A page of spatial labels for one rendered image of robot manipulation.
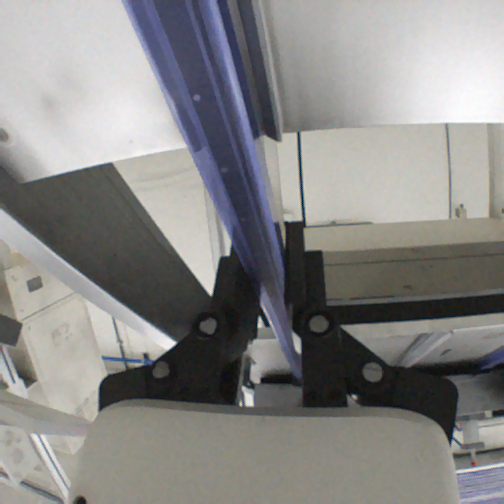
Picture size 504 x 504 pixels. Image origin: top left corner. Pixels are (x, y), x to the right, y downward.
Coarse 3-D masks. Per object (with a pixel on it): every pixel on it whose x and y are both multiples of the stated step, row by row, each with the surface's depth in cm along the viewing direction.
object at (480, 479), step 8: (464, 472) 42; (472, 472) 42; (480, 472) 42; (488, 472) 42; (496, 472) 41; (464, 480) 43; (472, 480) 42; (480, 480) 42; (488, 480) 42; (496, 480) 42; (464, 488) 43; (472, 488) 43; (480, 488) 43; (488, 488) 43; (496, 488) 42; (464, 496) 44; (472, 496) 43; (480, 496) 43; (488, 496) 43; (496, 496) 43
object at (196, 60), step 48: (144, 0) 4; (192, 0) 4; (144, 48) 4; (192, 48) 4; (192, 96) 5; (240, 96) 5; (192, 144) 6; (240, 144) 6; (240, 192) 7; (240, 240) 9; (288, 336) 17
